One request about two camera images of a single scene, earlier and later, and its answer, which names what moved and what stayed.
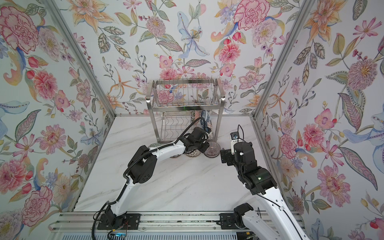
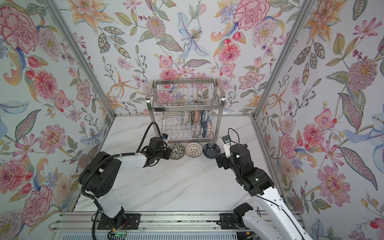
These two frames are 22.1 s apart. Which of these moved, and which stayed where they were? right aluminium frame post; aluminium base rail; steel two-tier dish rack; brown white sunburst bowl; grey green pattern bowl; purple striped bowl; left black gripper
Moved: grey green pattern bowl; purple striped bowl; left black gripper
Stayed: right aluminium frame post; brown white sunburst bowl; steel two-tier dish rack; aluminium base rail
